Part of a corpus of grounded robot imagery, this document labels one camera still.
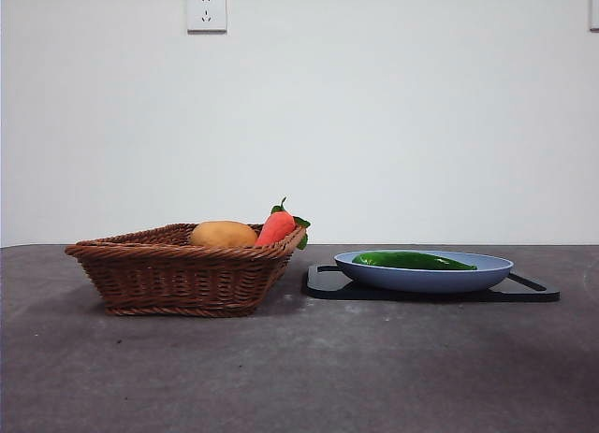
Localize yellow-brown potato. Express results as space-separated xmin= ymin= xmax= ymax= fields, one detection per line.
xmin=189 ymin=220 xmax=259 ymax=248

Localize green pepper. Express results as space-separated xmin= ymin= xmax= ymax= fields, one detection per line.
xmin=351 ymin=250 xmax=479 ymax=272

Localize black rectangular tray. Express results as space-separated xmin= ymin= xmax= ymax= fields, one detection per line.
xmin=301 ymin=263 xmax=562 ymax=304

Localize light blue plate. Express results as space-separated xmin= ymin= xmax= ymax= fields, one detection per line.
xmin=333 ymin=249 xmax=516 ymax=294

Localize white wall socket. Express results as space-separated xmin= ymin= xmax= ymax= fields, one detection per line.
xmin=186 ymin=0 xmax=228 ymax=35

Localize orange carrot with green leaves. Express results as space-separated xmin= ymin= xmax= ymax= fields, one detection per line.
xmin=254 ymin=196 xmax=312 ymax=251

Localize brown wicker basket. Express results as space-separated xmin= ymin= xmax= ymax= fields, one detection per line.
xmin=64 ymin=222 xmax=308 ymax=318

